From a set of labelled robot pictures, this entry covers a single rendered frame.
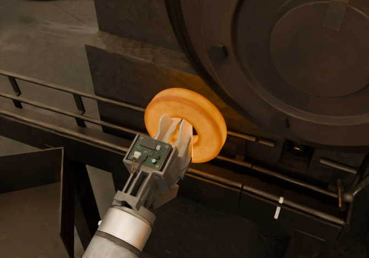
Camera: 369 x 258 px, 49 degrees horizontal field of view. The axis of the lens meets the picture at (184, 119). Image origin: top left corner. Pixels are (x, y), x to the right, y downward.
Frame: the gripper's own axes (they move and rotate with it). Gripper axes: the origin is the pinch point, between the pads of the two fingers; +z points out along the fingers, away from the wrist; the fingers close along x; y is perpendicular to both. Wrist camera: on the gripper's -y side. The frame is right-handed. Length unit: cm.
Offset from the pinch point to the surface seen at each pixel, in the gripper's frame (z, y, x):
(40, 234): -26.6, -17.0, 23.5
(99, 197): 0, -86, 50
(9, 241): -30.4, -16.4, 28.5
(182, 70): 9.9, 0.6, 4.7
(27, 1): 108, -110, 179
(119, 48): 11.2, 0.8, 19.7
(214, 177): -3.8, -12.8, -6.5
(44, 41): 76, -103, 139
